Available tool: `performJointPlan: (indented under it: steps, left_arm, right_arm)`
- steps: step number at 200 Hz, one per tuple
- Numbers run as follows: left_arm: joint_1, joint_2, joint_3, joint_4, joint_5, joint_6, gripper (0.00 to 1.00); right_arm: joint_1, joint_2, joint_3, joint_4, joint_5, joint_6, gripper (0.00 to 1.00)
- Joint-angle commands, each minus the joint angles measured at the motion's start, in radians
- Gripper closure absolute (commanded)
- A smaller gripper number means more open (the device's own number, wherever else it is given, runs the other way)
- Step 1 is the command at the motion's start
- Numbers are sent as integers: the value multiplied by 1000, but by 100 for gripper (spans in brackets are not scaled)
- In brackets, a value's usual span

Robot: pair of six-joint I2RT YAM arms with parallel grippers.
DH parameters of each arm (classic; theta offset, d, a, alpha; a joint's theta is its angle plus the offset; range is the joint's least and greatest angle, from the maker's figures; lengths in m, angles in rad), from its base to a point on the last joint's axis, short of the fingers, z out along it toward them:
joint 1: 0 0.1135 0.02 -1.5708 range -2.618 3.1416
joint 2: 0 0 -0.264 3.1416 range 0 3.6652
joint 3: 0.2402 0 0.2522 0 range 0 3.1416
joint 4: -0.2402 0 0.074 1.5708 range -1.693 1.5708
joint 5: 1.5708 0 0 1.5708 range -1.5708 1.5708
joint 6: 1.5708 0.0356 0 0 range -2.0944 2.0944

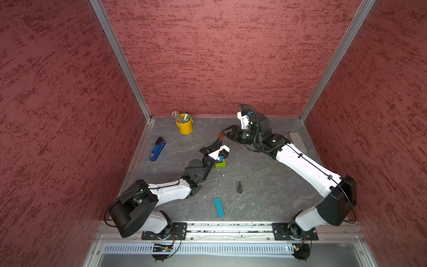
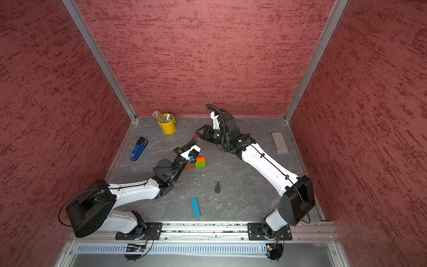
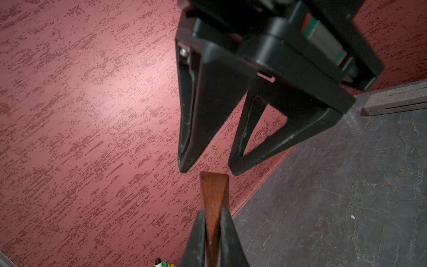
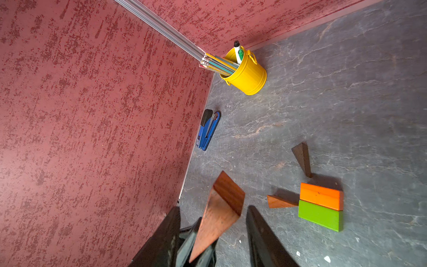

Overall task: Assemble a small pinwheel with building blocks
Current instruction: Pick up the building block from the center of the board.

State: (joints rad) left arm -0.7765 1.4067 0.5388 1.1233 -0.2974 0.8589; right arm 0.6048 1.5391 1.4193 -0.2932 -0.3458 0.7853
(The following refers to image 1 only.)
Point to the pencils in cup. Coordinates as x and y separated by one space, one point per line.
177 117

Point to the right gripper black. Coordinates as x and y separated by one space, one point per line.
234 133

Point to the aluminium mounting rail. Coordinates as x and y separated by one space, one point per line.
239 232

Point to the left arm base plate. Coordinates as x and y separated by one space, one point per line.
172 231

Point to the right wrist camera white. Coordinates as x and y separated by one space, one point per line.
244 117

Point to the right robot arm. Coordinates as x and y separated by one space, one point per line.
338 193

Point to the green rectangular block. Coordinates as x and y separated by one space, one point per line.
220 165

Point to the grey eraser block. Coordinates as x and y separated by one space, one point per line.
297 141

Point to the right aluminium corner post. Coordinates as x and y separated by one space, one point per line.
349 35

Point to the white slotted cable duct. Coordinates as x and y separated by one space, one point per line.
221 249

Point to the left aluminium corner post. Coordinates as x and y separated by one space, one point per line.
107 27

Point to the dark wood triangle block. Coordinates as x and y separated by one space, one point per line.
239 190

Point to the green white marker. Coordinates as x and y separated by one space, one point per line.
186 117

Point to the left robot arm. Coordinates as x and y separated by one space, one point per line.
135 208

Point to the teal long block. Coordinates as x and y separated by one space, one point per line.
219 207

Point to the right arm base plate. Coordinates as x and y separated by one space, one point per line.
280 231

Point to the aluminium corner post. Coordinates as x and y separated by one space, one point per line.
107 27
349 35

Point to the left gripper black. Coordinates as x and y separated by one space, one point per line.
213 147

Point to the blue stapler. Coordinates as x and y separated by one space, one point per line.
158 147

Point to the yellow pencil cup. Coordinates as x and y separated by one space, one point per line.
185 128

